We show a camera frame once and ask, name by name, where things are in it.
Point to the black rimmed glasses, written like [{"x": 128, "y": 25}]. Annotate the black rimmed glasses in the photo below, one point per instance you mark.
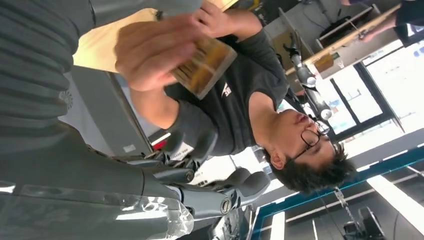
[{"x": 309, "y": 139}]

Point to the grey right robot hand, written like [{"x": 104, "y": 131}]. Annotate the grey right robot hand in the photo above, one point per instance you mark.
[{"x": 82, "y": 185}]

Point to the ribbed grey right arm sleeve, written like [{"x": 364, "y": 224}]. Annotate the ribbed grey right arm sleeve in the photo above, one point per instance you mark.
[{"x": 33, "y": 66}]

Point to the long wooden beam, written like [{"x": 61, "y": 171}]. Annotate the long wooden beam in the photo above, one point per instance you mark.
[{"x": 341, "y": 41}]

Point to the red lit sign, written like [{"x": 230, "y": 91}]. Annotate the red lit sign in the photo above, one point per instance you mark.
[{"x": 160, "y": 143}]

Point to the black device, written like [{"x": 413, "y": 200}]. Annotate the black device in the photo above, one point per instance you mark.
[{"x": 367, "y": 225}]

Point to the teal metal frame beam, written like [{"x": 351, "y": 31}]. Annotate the teal metal frame beam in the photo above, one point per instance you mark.
[{"x": 381, "y": 167}]

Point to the person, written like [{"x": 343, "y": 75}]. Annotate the person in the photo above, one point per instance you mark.
[
  {"x": 409, "y": 20},
  {"x": 232, "y": 116}
]

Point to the clear plastic film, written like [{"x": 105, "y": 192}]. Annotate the clear plastic film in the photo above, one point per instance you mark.
[{"x": 165, "y": 215}]

